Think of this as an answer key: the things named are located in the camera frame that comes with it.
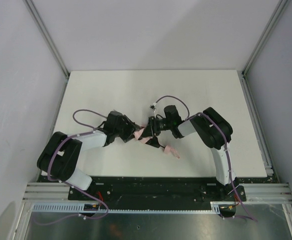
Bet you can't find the pink folding umbrella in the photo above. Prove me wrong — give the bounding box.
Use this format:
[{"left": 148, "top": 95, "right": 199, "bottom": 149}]
[{"left": 134, "top": 125, "right": 180, "bottom": 159}]

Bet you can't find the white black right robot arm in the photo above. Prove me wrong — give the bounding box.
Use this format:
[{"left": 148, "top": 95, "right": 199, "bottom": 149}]
[{"left": 135, "top": 105, "right": 235, "bottom": 186}]

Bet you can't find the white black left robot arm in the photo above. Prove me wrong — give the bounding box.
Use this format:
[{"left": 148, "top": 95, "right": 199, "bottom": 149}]
[{"left": 37, "top": 110, "right": 141, "bottom": 191}]

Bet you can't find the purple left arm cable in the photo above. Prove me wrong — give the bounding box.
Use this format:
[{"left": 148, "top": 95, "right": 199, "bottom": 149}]
[{"left": 46, "top": 108, "right": 109, "bottom": 182}]

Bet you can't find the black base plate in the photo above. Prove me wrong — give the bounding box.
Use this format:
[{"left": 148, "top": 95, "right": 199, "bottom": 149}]
[{"left": 68, "top": 176, "right": 246, "bottom": 211}]

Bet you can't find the grey slotted cable duct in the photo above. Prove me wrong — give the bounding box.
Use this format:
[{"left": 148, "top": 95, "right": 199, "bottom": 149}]
[{"left": 30, "top": 201, "right": 244, "bottom": 216}]

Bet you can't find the aluminium frame rail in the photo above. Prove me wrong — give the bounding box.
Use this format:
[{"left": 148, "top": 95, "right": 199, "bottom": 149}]
[{"left": 238, "top": 71, "right": 292, "bottom": 204}]

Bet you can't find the left corner aluminium post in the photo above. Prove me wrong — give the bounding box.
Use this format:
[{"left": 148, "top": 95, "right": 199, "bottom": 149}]
[{"left": 23, "top": 0, "right": 70, "bottom": 80}]

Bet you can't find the corner aluminium post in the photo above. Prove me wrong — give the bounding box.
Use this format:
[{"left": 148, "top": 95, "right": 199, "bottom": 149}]
[
  {"left": 23, "top": 0, "right": 70, "bottom": 80},
  {"left": 242, "top": 0, "right": 291, "bottom": 77}
]

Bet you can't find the right corner aluminium post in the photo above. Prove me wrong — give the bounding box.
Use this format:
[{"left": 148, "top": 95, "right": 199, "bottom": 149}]
[{"left": 242, "top": 0, "right": 291, "bottom": 77}]

